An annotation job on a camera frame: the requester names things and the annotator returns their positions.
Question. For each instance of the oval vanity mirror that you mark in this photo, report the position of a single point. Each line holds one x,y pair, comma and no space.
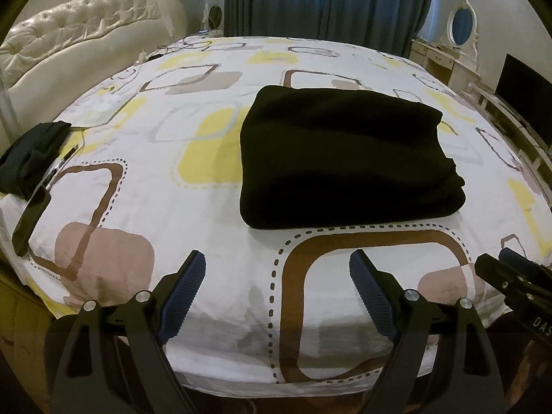
461,26

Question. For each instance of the black television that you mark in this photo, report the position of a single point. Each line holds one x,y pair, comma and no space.
524,86

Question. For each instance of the white vanity dresser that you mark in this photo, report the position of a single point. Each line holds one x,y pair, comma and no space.
440,62

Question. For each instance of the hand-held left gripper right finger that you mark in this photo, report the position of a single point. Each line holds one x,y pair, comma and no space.
373,293

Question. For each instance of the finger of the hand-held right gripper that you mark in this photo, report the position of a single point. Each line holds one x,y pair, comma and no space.
496,274
524,263

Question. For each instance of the white television cabinet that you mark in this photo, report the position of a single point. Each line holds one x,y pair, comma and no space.
509,114

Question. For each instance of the blue curtain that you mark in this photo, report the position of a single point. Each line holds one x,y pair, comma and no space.
323,0

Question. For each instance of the black glossy device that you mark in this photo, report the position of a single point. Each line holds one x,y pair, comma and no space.
30,220

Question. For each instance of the printed bed sheet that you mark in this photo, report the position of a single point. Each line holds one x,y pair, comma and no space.
172,207

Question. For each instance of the small desk fan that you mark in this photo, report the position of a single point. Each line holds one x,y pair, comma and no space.
214,17

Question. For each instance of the black pants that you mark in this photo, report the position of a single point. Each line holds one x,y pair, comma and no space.
345,159

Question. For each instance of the white tufted headboard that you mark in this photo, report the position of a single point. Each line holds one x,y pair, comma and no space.
86,30

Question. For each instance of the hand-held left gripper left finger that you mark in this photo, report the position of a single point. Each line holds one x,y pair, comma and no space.
185,289

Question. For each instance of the black garment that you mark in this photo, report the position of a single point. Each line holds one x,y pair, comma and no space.
30,155

